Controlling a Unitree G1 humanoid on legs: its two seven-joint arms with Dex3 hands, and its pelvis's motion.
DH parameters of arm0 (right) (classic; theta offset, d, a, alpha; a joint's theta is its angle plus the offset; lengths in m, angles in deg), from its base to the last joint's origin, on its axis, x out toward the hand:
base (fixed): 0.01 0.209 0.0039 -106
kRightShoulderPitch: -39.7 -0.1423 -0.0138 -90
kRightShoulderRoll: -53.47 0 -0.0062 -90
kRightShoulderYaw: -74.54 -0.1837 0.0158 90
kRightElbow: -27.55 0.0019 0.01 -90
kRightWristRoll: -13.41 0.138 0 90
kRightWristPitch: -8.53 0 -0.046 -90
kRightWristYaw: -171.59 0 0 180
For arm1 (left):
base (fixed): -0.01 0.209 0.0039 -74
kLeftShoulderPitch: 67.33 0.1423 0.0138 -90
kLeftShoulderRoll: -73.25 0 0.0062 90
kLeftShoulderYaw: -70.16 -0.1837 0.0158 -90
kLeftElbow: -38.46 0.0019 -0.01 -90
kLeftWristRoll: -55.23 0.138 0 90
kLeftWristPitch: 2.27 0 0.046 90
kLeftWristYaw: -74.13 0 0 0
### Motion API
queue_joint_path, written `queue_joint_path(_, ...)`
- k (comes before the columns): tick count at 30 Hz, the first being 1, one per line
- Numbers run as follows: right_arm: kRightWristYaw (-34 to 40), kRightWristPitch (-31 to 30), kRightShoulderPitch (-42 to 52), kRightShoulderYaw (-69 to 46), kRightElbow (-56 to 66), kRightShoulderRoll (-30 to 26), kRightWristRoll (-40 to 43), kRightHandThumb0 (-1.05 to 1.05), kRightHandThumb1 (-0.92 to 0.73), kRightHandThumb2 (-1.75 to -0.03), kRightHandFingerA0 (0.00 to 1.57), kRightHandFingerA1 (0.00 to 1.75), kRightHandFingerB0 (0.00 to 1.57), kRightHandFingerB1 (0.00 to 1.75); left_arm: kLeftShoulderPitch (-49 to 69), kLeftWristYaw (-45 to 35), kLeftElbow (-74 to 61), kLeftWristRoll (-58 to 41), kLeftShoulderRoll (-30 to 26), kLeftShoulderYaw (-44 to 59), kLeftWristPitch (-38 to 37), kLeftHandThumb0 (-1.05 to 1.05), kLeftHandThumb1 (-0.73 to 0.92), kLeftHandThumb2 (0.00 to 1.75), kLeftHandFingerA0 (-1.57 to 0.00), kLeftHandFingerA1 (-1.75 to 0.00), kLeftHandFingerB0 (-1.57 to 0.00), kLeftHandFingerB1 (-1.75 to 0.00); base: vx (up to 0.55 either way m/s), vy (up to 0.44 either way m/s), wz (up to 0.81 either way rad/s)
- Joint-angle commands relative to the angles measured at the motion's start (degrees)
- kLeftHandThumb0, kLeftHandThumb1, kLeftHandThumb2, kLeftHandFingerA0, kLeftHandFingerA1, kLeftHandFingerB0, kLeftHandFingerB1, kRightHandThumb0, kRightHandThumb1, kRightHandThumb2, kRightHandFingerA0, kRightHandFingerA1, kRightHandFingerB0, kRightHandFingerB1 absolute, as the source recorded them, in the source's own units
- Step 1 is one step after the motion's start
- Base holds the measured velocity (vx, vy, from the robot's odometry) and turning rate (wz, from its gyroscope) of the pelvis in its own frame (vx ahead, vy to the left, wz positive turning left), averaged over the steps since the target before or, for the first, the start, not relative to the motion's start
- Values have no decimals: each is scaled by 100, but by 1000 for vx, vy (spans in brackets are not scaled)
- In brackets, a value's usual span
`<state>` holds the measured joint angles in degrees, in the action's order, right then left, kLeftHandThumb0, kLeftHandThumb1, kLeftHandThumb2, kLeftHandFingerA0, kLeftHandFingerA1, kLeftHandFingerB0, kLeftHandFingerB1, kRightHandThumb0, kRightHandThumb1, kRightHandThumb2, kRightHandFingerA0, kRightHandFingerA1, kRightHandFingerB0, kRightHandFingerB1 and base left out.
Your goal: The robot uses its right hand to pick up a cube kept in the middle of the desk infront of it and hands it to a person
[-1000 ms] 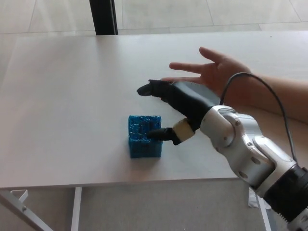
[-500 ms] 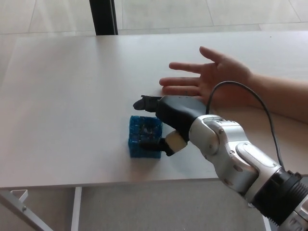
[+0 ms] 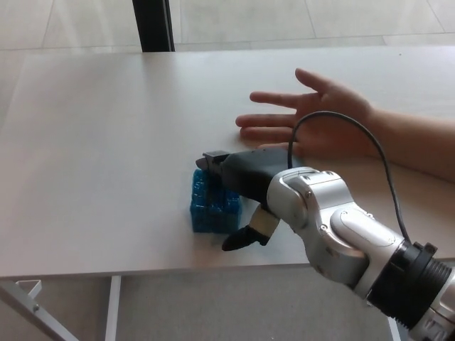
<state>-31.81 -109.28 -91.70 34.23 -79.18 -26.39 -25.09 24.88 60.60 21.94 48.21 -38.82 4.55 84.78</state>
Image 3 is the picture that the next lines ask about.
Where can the white vertical table leg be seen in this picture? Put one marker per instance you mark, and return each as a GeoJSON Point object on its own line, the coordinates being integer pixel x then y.
{"type": "Point", "coordinates": [394, 330]}
{"type": "Point", "coordinates": [112, 309]}

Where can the black vertical pillar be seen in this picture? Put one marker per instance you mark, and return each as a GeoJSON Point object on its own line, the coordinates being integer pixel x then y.
{"type": "Point", "coordinates": [153, 25]}

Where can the person's bare right forearm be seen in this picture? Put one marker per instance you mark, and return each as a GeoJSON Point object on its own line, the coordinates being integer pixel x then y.
{"type": "Point", "coordinates": [416, 142]}

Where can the person's bare right hand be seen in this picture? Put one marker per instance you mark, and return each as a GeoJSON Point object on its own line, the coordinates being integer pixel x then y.
{"type": "Point", "coordinates": [337, 128]}

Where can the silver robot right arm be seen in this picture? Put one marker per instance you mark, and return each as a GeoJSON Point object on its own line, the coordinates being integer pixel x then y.
{"type": "Point", "coordinates": [320, 213]}

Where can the white diagonal table brace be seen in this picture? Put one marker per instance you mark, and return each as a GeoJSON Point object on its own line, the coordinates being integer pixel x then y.
{"type": "Point", "coordinates": [28, 314]}

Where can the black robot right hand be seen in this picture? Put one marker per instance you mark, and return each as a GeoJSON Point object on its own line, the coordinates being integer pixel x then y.
{"type": "Point", "coordinates": [249, 174]}

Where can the blue textured cube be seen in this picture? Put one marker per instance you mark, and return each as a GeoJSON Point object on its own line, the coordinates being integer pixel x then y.
{"type": "Point", "coordinates": [202, 216]}

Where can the white metal table bracket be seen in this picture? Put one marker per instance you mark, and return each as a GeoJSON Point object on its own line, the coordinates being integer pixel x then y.
{"type": "Point", "coordinates": [33, 287]}

